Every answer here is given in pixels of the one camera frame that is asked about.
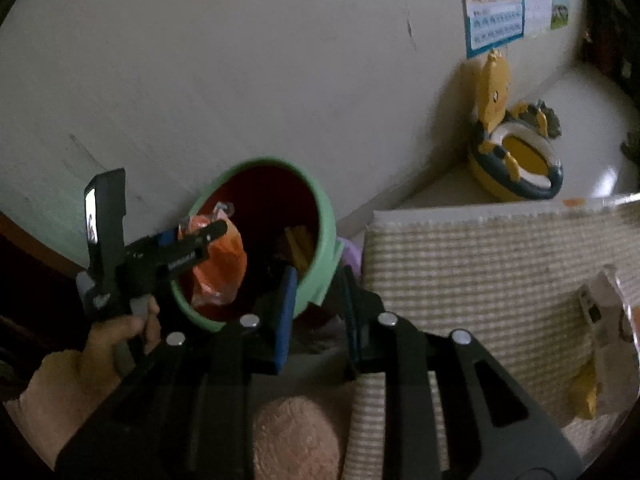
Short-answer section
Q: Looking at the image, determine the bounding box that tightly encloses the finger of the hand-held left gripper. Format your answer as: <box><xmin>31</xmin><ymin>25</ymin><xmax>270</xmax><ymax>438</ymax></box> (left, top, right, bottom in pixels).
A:
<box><xmin>142</xmin><ymin>227</ymin><xmax>188</xmax><ymax>252</ymax></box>
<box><xmin>164</xmin><ymin>219</ymin><xmax>229</xmax><ymax>277</ymax></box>

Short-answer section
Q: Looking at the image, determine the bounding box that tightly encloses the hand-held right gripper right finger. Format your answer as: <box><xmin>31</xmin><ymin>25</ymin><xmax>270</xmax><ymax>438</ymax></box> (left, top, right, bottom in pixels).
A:
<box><xmin>342</xmin><ymin>265</ymin><xmax>583</xmax><ymax>480</ymax></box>

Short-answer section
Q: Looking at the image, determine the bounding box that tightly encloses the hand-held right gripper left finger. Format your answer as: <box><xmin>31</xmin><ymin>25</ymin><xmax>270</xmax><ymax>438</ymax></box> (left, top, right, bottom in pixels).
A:
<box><xmin>55</xmin><ymin>266</ymin><xmax>299</xmax><ymax>480</ymax></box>

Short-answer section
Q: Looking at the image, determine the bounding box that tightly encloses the orange plastic bag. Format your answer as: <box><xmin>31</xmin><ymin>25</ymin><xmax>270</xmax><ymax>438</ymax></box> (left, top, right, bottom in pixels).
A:
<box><xmin>177</xmin><ymin>202</ymin><xmax>249</xmax><ymax>309</ymax></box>

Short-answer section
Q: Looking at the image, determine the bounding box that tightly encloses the yellow packet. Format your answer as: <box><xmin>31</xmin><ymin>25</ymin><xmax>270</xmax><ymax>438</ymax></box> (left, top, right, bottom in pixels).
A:
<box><xmin>282</xmin><ymin>225</ymin><xmax>317</xmax><ymax>277</ymax></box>

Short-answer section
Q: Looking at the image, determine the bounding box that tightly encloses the red bin with green rim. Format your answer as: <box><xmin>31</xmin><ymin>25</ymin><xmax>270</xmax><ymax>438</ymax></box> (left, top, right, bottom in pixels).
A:
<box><xmin>169</xmin><ymin>156</ymin><xmax>346</xmax><ymax>333</ymax></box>

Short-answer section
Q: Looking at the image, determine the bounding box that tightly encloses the person's left forearm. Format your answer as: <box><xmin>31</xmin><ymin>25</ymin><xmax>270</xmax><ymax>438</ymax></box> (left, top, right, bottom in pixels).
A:
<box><xmin>5</xmin><ymin>350</ymin><xmax>131</xmax><ymax>467</ymax></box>

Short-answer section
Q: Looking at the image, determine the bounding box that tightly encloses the person's left hand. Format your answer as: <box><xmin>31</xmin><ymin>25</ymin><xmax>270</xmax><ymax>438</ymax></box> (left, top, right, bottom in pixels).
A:
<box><xmin>80</xmin><ymin>299</ymin><xmax>163</xmax><ymax>381</ymax></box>

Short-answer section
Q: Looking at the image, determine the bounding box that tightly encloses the purple plastic item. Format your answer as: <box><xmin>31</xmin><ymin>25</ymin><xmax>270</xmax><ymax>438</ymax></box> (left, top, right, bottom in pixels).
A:
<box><xmin>337</xmin><ymin>237</ymin><xmax>362</xmax><ymax>276</ymax></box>

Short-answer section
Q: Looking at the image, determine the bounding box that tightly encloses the person's pink fleece leg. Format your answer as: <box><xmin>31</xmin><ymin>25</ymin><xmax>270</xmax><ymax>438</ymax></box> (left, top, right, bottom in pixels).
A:
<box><xmin>252</xmin><ymin>395</ymin><xmax>356</xmax><ymax>480</ymax></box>

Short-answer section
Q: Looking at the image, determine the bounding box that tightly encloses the striped mattress pad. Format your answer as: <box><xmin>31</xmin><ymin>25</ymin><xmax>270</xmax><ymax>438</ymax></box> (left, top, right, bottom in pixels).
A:
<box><xmin>350</xmin><ymin>202</ymin><xmax>640</xmax><ymax>480</ymax></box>

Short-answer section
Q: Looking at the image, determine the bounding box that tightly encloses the small yellow wrapper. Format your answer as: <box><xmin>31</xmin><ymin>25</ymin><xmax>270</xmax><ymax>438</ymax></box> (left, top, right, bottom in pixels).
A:
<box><xmin>570</xmin><ymin>360</ymin><xmax>603</xmax><ymax>420</ymax></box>

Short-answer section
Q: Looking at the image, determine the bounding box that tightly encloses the torn white carton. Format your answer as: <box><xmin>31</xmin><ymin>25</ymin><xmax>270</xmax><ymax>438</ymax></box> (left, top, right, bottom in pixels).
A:
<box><xmin>575</xmin><ymin>264</ymin><xmax>640</xmax><ymax>418</ymax></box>

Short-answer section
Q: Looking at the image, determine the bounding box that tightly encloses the yellow potty chair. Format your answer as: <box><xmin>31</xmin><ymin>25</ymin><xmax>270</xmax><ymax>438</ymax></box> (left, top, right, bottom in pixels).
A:
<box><xmin>467</xmin><ymin>50</ymin><xmax>565</xmax><ymax>203</ymax></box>

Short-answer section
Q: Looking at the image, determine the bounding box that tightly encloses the toy dinosaur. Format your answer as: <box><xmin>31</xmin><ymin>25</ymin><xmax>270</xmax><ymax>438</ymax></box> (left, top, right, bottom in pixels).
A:
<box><xmin>511</xmin><ymin>99</ymin><xmax>564</xmax><ymax>139</ymax></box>

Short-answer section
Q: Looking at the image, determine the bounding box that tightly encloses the dark shelf unit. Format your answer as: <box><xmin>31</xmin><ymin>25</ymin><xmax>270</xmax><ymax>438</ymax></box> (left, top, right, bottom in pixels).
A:
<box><xmin>582</xmin><ymin>0</ymin><xmax>640</xmax><ymax>92</ymax></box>

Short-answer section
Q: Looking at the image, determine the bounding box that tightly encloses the blue wall chart poster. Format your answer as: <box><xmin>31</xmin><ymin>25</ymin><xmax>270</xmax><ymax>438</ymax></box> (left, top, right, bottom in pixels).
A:
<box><xmin>459</xmin><ymin>0</ymin><xmax>526</xmax><ymax>59</ymax></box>

